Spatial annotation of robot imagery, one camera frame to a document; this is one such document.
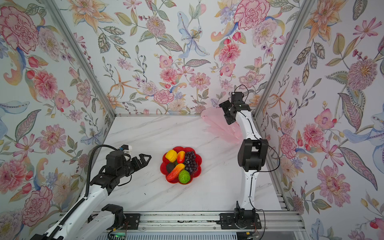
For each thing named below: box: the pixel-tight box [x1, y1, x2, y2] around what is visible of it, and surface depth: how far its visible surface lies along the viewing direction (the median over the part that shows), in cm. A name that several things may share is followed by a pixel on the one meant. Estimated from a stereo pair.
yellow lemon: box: [165, 149, 178, 163], surface depth 92 cm
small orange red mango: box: [177, 150, 186, 164], surface depth 90 cm
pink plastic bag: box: [201, 107, 244, 143], surface depth 109 cm
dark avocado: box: [166, 160, 178, 174], surface depth 91 cm
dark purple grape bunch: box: [184, 151, 199, 175], surface depth 90 cm
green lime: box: [178, 169, 191, 184], surface depth 82 cm
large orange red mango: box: [166, 163, 186, 182], surface depth 85 cm
